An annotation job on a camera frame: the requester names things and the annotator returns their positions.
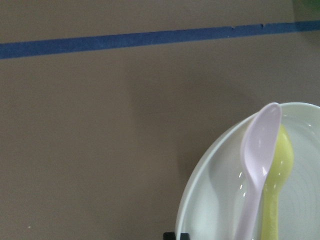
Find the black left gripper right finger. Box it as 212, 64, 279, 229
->
179, 232, 190, 240

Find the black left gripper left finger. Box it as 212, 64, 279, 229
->
163, 232, 175, 240

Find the white round plate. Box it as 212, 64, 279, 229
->
175, 102, 320, 240

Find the pink plastic spoon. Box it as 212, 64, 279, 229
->
233, 102, 282, 240

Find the yellow plastic spoon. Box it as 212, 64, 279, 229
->
260, 125, 294, 240

